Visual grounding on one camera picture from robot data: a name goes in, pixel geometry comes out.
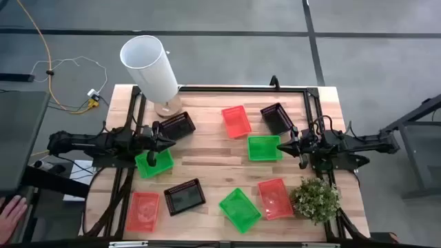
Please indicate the black plastic basket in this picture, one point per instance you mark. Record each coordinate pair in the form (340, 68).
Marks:
(184, 197)
(179, 125)
(275, 118)

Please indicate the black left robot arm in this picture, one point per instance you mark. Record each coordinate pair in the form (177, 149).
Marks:
(86, 143)

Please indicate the black aluminium table frame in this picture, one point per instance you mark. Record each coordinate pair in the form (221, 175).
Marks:
(241, 89)

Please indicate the green plastic basket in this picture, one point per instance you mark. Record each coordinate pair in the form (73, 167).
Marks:
(240, 210)
(162, 165)
(264, 148)

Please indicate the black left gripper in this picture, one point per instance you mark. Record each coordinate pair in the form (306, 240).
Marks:
(146, 144)

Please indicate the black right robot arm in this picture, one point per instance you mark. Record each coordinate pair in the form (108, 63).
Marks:
(361, 143)

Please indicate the silver aluminium bracket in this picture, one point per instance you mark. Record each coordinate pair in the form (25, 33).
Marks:
(127, 244)
(320, 245)

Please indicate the white power plug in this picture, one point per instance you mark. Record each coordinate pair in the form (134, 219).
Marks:
(93, 93)

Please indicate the black framed desk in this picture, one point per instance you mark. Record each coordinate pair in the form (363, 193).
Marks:
(413, 137)

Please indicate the white paper sheet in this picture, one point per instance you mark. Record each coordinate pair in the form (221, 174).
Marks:
(79, 175)

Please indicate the orange plastic basket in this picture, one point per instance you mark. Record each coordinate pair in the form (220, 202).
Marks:
(143, 211)
(236, 122)
(275, 199)

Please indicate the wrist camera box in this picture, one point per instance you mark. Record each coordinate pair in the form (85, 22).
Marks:
(147, 131)
(311, 136)

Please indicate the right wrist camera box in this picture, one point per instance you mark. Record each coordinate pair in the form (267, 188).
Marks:
(311, 136)

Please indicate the white shade wooden base lamp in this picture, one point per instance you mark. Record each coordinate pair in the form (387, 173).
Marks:
(150, 69)

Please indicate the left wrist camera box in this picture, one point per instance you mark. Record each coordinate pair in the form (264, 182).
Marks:
(147, 131)

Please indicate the small green potted plant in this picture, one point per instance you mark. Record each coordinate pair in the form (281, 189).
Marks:
(315, 199)

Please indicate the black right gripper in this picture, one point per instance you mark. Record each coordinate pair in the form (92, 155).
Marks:
(311, 149)

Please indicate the black floor bar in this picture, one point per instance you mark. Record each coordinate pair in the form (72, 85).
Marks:
(17, 77)

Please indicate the black frame clamp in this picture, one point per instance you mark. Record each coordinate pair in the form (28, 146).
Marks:
(274, 82)

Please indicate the grey desk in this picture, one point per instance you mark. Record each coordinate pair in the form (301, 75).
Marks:
(20, 137)

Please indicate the silver black cylinder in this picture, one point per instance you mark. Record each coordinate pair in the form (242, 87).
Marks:
(48, 166)

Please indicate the person's hand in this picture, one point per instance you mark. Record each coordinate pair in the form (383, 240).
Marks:
(12, 217)

